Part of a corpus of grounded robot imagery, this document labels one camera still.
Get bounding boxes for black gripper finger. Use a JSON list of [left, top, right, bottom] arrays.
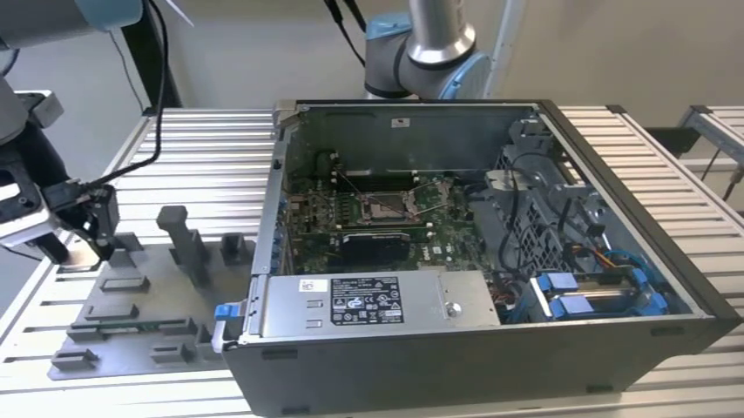
[[63, 185, 122, 262], [39, 230, 72, 266]]

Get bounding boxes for silver square CPU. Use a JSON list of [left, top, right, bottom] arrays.
[[57, 248, 100, 270]]

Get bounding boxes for black RAM slot row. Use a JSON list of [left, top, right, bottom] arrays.
[[330, 169, 421, 183], [334, 219, 431, 231]]

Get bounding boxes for CPU socket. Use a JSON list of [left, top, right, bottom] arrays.
[[359, 191, 419, 221]]

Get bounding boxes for grey plastic parts rack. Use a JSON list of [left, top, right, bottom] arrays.
[[45, 206, 260, 382]]

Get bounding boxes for green RAM stick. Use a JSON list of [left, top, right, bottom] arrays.
[[72, 320, 191, 334]]

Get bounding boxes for grey power supply unit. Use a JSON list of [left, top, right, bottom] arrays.
[[255, 269, 501, 339]]

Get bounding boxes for thin metal locking lever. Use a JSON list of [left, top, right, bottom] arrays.
[[338, 168, 367, 196]]

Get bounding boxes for black expansion card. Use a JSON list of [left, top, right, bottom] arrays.
[[341, 232, 411, 266]]

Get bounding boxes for metal socket cover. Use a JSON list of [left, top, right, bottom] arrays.
[[403, 180, 454, 219]]

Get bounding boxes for green motherboard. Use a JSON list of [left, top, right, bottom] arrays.
[[283, 173, 506, 280]]

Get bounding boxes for black open PC case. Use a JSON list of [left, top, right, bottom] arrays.
[[223, 98, 744, 417]]

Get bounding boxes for metal drive cage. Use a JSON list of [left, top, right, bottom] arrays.
[[470, 143, 612, 275]]

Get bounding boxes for blue disk carrier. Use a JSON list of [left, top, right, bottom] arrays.
[[550, 295, 596, 318], [537, 273, 578, 292]]

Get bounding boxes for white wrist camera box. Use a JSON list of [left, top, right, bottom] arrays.
[[0, 182, 63, 250]]

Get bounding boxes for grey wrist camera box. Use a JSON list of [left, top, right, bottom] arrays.
[[13, 90, 64, 128]]

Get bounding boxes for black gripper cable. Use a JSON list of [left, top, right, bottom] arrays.
[[43, 0, 170, 212]]

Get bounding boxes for thin black wall cable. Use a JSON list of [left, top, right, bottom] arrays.
[[110, 30, 147, 115]]

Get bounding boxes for black frame post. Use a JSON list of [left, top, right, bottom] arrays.
[[119, 24, 182, 117]]

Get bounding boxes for black hanging cable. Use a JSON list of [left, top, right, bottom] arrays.
[[322, 0, 371, 66]]

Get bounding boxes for black internal wire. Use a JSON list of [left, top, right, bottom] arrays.
[[498, 152, 582, 280]]

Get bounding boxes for orange yellow wire bundle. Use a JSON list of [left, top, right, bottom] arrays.
[[572, 246, 617, 271]]

